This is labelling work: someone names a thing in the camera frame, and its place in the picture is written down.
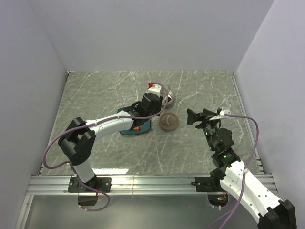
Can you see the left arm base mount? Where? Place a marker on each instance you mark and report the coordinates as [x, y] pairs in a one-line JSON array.
[[89, 192]]

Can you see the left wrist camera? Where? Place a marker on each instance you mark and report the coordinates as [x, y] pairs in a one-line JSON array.
[[154, 88]]

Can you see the right pork belly piece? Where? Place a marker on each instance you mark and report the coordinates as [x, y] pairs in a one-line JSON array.
[[137, 128]]

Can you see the brown round lid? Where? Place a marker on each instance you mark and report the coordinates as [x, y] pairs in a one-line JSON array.
[[168, 122]]

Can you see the round metal lunch box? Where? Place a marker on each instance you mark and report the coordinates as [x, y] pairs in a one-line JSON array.
[[170, 98]]

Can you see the teal square plate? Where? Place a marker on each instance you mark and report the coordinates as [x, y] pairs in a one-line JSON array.
[[144, 128]]

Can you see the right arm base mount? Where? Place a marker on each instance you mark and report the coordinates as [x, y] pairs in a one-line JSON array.
[[217, 197]]

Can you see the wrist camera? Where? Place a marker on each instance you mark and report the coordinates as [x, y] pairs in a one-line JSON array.
[[221, 113], [154, 88]]

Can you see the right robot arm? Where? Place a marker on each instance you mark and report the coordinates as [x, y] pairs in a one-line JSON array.
[[233, 176]]

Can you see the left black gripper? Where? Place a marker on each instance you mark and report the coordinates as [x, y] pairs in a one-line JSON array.
[[158, 107]]

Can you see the aluminium front rail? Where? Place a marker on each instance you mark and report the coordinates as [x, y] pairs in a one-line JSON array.
[[163, 184]]

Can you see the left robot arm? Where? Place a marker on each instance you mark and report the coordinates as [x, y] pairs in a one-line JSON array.
[[77, 145]]

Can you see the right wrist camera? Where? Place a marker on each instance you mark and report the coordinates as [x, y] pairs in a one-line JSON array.
[[221, 113]]

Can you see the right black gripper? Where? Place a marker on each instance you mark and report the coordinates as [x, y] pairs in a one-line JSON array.
[[204, 117]]

